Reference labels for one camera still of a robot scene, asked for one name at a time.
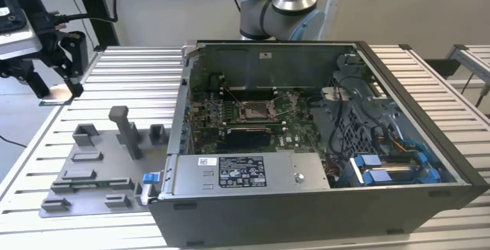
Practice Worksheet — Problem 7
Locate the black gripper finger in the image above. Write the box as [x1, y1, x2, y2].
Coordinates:
[0, 59, 51, 100]
[49, 30, 90, 98]

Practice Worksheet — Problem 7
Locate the silver CPU plate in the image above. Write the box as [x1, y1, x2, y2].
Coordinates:
[40, 85, 74, 106]

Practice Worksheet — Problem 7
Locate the CPU socket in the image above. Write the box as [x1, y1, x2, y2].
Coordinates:
[238, 100, 278, 123]

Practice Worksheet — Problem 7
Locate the black RAM slot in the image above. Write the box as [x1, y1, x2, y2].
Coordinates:
[227, 120, 286, 127]

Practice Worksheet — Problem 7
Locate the blue case latch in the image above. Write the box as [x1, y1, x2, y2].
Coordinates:
[139, 171, 160, 205]

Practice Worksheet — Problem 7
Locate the grey parts rack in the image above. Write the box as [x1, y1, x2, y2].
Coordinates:
[39, 105, 174, 220]

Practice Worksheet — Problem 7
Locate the silver power supply unit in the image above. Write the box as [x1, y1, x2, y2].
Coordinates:
[163, 151, 333, 198]

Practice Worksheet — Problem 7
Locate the black expansion card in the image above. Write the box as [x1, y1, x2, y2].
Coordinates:
[222, 127, 274, 150]

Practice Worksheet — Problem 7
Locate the thin metal locking lever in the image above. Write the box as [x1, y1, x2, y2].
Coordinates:
[275, 105, 301, 117]

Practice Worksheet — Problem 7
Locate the green motherboard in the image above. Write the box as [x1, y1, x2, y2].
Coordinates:
[188, 87, 331, 157]

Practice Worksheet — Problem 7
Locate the round silver metal part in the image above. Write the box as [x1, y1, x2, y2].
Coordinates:
[321, 87, 351, 101]

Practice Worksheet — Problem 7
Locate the black open PC case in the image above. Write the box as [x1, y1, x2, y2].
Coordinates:
[147, 39, 490, 248]

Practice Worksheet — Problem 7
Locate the grey metal drive cage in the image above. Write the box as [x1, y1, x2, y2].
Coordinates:
[309, 69, 461, 189]

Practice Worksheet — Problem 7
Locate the blue disk carrier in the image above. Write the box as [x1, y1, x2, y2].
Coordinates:
[361, 169, 394, 185]
[353, 154, 382, 168]

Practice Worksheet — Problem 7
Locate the black box under table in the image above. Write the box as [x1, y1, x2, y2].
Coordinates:
[422, 57, 461, 79]

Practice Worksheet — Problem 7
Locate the slatted metal side table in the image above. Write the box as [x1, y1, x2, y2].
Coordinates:
[445, 43, 490, 110]

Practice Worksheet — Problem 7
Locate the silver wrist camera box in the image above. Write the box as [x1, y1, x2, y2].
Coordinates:
[0, 0, 44, 61]

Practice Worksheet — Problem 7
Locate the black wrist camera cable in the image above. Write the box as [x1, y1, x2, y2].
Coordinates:
[45, 0, 122, 29]

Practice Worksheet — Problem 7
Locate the black upright frame post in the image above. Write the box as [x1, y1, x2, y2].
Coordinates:
[63, 0, 120, 52]

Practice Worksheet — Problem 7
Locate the black floor cable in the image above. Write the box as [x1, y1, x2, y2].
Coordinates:
[0, 134, 28, 148]

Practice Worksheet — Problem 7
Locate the black internal wire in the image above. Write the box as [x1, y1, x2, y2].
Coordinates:
[330, 76, 387, 159]

